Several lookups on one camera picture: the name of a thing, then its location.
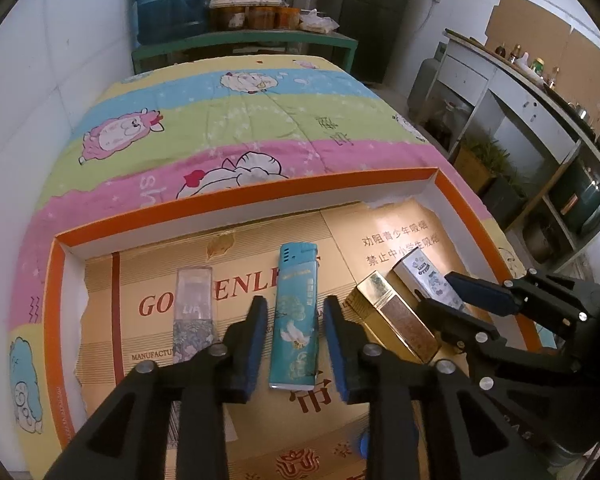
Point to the white printed lighter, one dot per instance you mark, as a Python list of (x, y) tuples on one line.
[(420, 272)]

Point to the clear lighter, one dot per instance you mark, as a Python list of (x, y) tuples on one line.
[(195, 310)]

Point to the green planter box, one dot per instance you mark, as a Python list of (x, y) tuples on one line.
[(505, 197)]

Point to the blue bottle cap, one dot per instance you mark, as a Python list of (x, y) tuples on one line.
[(365, 444)]

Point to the blue water jug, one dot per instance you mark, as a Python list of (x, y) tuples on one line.
[(170, 5)]

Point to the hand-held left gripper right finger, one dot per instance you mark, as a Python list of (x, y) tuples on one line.
[(336, 355)]

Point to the metal pot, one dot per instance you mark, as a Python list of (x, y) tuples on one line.
[(541, 241)]

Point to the grey gas cylinder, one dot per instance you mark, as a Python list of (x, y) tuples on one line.
[(425, 86)]

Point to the teal lighter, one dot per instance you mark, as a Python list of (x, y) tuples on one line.
[(295, 320)]

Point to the white kitchen counter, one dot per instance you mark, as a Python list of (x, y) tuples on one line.
[(510, 90)]

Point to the glass jug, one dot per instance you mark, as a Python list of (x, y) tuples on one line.
[(446, 121)]

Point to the white bottle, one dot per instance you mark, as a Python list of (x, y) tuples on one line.
[(526, 60)]

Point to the white plastic bag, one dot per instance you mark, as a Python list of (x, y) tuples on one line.
[(317, 22)]

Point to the brown bottle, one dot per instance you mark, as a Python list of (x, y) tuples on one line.
[(555, 78)]

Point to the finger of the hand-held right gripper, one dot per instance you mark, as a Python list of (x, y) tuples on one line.
[(480, 292), (455, 322)]

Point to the yellow green bottle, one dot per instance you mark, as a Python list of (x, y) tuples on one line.
[(538, 66)]

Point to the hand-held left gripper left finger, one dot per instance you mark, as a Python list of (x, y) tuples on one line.
[(255, 355)]

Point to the potted green plant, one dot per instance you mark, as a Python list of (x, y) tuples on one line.
[(475, 166)]

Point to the gold lighter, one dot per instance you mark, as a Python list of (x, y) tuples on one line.
[(397, 317)]

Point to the cardboard sheet on wall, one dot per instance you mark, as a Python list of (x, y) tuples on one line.
[(530, 25)]

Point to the orange rimmed cardboard tray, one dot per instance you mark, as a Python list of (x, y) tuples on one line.
[(55, 310)]

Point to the green pot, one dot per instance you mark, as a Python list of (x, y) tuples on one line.
[(580, 196)]

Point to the dark refrigerator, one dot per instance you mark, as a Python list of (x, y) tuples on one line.
[(375, 20)]

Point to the dark glass bottle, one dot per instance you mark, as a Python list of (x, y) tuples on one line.
[(501, 51)]

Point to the jar of orange preserves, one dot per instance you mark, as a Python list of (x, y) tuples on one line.
[(288, 18), (261, 18), (228, 18)]

